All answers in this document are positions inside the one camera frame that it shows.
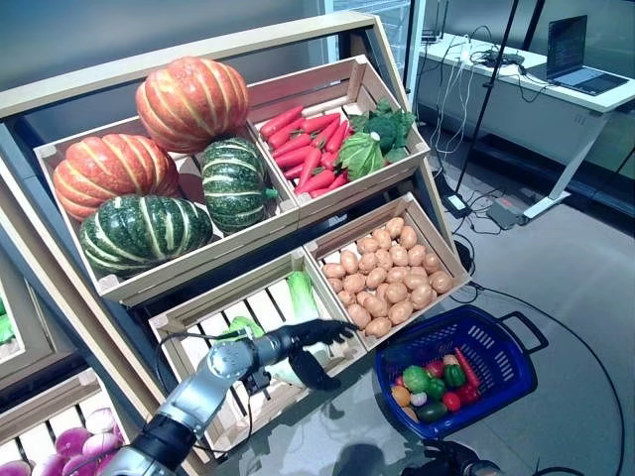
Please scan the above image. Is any white office desk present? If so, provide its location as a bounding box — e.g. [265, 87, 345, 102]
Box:
[415, 31, 635, 220]

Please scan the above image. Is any wooden pumpkin crate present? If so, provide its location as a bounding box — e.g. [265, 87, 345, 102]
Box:
[33, 116, 302, 306]

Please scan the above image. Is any black tripod pole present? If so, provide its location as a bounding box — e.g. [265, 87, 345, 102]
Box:
[454, 0, 515, 190]

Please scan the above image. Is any wooden cabbage crate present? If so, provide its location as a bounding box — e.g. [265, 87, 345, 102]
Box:
[148, 247, 369, 455]

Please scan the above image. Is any dark green toy cucumber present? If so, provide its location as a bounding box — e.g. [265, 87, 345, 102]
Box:
[415, 401, 449, 424]

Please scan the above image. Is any long black floor cable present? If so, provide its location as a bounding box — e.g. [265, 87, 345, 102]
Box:
[445, 280, 627, 476]

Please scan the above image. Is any white hanging cable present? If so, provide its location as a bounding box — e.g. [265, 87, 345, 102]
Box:
[447, 41, 473, 155]

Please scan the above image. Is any green toy bell pepper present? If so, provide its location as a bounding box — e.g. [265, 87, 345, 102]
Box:
[442, 364, 468, 390]

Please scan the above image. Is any black router with antennas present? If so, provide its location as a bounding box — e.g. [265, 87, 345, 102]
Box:
[420, 0, 450, 44]

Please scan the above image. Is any wide green striped pumpkin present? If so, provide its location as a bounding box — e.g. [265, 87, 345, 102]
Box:
[78, 194, 215, 279]

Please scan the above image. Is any black hanging cable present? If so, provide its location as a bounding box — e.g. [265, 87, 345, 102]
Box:
[427, 24, 492, 165]

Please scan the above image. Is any flat orange pumpkin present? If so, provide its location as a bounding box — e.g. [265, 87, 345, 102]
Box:
[53, 133, 182, 222]

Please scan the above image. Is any large orange pumpkin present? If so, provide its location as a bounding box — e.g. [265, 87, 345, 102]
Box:
[135, 56, 251, 155]

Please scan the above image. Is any white green napa cabbage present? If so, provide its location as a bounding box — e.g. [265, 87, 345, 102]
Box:
[270, 340, 332, 389]

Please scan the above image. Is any wooden display shelf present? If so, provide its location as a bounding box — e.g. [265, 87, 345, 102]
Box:
[0, 10, 477, 476]

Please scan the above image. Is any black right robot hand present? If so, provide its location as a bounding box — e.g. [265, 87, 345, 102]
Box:
[400, 438, 497, 476]

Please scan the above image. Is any blue plastic shopping basket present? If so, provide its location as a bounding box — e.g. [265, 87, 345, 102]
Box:
[373, 304, 550, 441]

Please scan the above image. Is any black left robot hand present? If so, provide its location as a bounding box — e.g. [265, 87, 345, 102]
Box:
[285, 319, 362, 392]

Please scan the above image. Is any wooden potato crate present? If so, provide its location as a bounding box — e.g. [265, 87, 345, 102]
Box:
[301, 191, 471, 354]

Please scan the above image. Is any light green leafy cabbage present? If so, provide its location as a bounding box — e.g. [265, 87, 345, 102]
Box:
[335, 131, 387, 182]

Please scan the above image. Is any long green napa cabbage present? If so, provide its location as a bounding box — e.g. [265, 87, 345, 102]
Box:
[286, 270, 321, 324]

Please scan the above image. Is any small red toy carrot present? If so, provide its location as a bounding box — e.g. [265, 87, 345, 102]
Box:
[453, 346, 482, 391]

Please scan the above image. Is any grey floor power box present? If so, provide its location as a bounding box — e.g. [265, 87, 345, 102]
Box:
[487, 197, 528, 230]

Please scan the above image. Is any wooden carrot crate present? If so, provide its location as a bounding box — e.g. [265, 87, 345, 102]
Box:
[246, 54, 431, 222]

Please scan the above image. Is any black power adapter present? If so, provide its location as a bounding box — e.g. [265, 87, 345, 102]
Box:
[443, 192, 473, 217]

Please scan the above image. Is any bright green leafy cabbage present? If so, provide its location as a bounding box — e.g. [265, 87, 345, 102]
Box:
[221, 315, 267, 344]

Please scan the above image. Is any green striped pumpkin with stem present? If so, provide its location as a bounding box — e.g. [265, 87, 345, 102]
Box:
[199, 137, 280, 235]

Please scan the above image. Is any black device on desk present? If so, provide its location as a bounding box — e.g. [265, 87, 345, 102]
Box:
[483, 51, 528, 69]

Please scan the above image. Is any wooden crate with greens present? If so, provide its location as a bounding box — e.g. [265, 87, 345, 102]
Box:
[0, 267, 78, 381]

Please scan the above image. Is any grey open laptop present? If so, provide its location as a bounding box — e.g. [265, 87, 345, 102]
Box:
[527, 14, 631, 97]

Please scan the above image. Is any green toy lettuce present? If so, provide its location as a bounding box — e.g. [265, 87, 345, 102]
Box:
[402, 365, 431, 394]

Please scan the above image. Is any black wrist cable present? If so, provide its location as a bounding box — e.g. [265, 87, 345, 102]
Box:
[155, 330, 273, 450]

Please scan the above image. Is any black basket handle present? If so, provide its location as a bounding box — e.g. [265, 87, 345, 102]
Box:
[497, 310, 550, 354]

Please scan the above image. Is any wooden turnip crate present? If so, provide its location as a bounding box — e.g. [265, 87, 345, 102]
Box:
[0, 369, 146, 476]

